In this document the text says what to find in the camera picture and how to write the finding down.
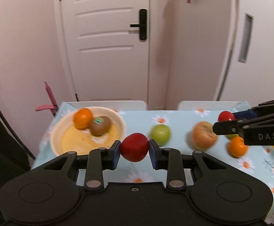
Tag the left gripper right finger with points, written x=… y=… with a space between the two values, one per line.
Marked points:
x=168 y=159

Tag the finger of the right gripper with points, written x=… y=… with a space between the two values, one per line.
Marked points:
x=256 y=131
x=263 y=112

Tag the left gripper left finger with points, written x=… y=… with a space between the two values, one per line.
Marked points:
x=99 y=160

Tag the small green apple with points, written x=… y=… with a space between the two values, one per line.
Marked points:
x=161 y=134

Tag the red tomato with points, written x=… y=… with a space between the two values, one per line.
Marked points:
x=226 y=116
x=134 y=147

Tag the brownish yellow apple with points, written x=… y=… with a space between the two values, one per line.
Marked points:
x=203 y=136

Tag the brown kiwi with sticker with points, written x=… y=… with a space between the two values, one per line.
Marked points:
x=100 y=125

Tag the small mandarin orange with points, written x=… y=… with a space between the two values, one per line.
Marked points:
x=237 y=148

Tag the large green apple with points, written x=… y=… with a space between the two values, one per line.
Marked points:
x=231 y=136

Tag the cream yellow fruit plate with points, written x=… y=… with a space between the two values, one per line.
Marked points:
x=65 y=137

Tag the large orange in plate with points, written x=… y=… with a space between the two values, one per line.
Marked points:
x=83 y=118

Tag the black tripod pole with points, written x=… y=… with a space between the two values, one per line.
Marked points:
x=14 y=135

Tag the white panel door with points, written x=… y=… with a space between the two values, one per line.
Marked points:
x=106 y=58

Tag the white wardrobe with handle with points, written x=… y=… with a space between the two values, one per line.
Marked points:
x=250 y=72

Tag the black door handle lock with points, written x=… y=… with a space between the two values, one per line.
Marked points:
x=142 y=25

